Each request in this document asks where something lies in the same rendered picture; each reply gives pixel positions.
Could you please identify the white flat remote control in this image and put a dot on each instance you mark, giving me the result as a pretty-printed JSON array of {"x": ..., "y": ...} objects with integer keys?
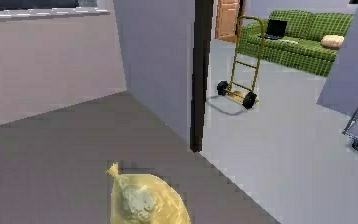
[{"x": 288, "y": 41}]

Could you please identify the black laptop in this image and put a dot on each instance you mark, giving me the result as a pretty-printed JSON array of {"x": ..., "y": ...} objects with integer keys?
[{"x": 275, "y": 29}]

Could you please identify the orange wooden room door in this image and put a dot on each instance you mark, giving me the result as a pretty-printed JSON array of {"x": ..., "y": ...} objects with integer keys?
[{"x": 227, "y": 20}]

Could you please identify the yellow tied garbage bag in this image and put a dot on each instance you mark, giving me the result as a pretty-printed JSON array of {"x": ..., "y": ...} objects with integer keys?
[{"x": 147, "y": 203}]

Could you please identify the yellow hand truck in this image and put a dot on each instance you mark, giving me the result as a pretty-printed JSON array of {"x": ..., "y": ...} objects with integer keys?
[{"x": 243, "y": 90}]

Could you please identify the window with grey sill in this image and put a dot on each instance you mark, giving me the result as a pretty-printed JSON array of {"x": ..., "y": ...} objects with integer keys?
[{"x": 40, "y": 8}]

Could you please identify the green checked sofa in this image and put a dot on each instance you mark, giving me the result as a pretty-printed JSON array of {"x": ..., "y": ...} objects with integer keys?
[{"x": 297, "y": 50}]

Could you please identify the tan round cushion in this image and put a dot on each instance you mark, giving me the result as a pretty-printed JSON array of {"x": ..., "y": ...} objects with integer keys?
[{"x": 332, "y": 41}]

